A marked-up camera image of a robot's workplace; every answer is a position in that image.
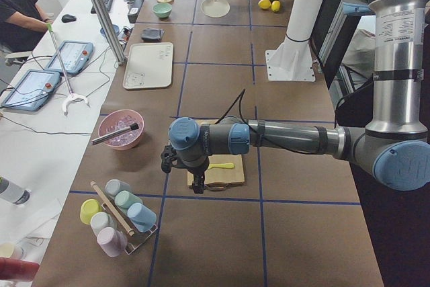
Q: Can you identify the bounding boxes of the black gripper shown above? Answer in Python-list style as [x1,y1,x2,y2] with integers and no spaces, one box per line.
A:
[187,162,209,194]

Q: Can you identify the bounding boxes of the beige ceramic plate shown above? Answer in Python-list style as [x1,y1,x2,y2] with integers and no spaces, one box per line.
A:
[201,0,230,18]

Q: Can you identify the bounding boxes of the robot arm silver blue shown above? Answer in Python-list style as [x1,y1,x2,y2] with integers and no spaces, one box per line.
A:
[161,0,429,194]

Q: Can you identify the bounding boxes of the beige bear tray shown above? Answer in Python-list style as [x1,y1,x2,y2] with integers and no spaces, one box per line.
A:
[122,42,173,90]

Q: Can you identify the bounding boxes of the bamboo cutting board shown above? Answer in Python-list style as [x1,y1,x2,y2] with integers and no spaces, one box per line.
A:
[186,119,246,190]

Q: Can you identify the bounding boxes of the yellow plastic knife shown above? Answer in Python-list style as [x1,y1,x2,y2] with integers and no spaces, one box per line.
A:
[208,163,235,169]

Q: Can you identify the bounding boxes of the yellow lemon left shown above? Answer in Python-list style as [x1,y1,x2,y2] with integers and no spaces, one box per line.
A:
[258,0,271,10]

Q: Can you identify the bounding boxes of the yellow lemon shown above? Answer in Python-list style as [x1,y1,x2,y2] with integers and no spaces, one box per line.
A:
[271,0,282,12]
[258,0,271,10]

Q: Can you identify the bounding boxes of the green ceramic bowl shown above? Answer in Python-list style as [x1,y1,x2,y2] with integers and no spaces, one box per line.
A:
[153,3,173,19]

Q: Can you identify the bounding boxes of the yellow lemon right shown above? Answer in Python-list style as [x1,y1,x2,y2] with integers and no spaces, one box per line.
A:
[271,0,282,12]

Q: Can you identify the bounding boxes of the blue cup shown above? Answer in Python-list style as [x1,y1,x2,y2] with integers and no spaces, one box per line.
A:
[127,203,157,233]

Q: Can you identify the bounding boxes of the green cup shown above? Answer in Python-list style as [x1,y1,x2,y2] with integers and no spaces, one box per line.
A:
[114,190,143,213]

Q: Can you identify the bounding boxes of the black device box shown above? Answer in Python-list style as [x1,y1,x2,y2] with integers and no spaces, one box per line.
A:
[127,0,144,24]

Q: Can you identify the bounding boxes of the grey folded cloth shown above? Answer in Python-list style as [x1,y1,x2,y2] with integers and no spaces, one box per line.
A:
[141,28,165,42]

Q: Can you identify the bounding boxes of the grey cup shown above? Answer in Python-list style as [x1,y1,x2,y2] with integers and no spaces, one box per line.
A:
[105,179,132,198]

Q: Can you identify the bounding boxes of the black metal brush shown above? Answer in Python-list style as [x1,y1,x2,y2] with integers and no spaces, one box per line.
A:
[91,123,139,145]

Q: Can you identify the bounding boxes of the pink bowl with ice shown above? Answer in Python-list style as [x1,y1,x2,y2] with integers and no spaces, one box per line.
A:
[98,110,144,151]

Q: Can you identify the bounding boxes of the pink cup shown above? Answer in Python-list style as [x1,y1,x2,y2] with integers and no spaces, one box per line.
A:
[97,227,127,257]

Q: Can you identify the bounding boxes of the white cup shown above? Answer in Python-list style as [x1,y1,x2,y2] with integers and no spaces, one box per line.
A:
[90,212,117,237]

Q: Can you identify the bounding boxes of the blue bowl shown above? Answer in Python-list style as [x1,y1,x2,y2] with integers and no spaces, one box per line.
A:
[100,24,120,42]

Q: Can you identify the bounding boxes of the yellow cup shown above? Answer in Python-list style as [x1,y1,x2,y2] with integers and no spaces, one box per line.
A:
[79,198,101,225]

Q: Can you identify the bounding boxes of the black computer mouse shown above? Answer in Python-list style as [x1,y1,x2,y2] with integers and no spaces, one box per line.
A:
[61,14,77,23]

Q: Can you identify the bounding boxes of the teach pendant upper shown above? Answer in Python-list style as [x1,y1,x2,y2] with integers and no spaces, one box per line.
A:
[58,40,94,76]

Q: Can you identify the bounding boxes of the teach pendant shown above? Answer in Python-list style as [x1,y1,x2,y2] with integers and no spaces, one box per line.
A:
[58,40,94,76]
[1,70,61,112]

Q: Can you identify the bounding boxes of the reacher grabber tool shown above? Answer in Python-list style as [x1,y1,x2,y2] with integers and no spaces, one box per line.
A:
[46,23,89,116]

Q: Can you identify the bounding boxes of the clear water bottle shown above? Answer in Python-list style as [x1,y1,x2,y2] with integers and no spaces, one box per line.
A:
[0,177,30,205]

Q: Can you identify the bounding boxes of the teach pendant lower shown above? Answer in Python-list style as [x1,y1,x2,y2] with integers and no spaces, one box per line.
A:
[1,70,61,112]

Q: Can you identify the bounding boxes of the person in black shirt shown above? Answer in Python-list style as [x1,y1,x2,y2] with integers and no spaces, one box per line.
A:
[1,0,52,52]

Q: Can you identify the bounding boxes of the cream paper cup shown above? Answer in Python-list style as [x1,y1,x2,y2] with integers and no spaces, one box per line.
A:
[0,242,25,259]

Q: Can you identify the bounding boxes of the red cylinder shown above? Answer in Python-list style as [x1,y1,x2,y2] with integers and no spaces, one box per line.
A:
[1,257,40,282]

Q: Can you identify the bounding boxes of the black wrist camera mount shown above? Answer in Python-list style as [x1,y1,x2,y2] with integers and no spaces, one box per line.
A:
[161,145,183,173]

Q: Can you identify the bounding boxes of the white wire cup rack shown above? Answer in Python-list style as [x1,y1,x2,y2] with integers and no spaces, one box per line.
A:
[101,202,158,255]

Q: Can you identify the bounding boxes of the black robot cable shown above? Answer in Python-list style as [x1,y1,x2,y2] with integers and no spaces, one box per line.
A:
[214,88,247,125]

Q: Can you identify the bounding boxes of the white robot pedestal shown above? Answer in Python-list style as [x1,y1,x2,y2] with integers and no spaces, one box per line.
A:
[265,0,323,82]

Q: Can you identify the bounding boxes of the aluminium frame post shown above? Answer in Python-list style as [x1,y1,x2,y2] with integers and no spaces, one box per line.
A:
[91,0,126,66]

